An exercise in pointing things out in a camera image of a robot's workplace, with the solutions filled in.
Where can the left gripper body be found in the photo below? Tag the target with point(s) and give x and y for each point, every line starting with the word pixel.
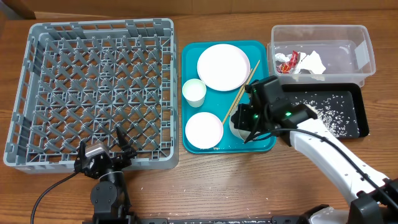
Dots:
pixel 112 162

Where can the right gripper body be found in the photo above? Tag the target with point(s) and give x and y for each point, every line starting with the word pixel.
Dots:
pixel 252 119

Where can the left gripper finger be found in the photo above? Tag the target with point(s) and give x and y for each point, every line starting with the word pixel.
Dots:
pixel 81 153
pixel 122 142

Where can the grey bowl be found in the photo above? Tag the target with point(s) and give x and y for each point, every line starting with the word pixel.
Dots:
pixel 241 134

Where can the wooden chopstick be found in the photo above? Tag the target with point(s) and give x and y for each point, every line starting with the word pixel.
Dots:
pixel 254 70
pixel 238 95

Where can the red snack wrapper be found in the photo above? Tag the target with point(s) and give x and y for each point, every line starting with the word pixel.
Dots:
pixel 287 62

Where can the white rice pile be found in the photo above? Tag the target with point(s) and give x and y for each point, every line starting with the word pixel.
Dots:
pixel 334 108

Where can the large white plate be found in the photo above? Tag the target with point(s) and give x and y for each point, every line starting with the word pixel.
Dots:
pixel 223 67

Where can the white napkin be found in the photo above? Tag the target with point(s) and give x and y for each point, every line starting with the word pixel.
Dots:
pixel 311 63

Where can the small white plate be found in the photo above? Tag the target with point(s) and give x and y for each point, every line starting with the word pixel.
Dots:
pixel 204 130

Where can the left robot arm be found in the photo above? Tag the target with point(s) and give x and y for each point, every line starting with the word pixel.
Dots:
pixel 109 196

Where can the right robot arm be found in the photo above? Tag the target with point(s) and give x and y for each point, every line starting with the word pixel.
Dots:
pixel 370 194

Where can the black waste tray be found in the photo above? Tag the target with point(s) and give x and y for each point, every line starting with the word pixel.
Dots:
pixel 351 87

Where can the grey plastic dish rack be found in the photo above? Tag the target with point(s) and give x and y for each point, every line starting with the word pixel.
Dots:
pixel 83 82

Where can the clear plastic bin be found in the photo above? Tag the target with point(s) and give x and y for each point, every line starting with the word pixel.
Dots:
pixel 345 50

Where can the teal serving tray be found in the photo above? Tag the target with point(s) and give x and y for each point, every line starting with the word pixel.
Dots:
pixel 219 102

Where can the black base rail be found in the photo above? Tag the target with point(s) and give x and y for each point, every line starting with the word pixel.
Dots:
pixel 217 221

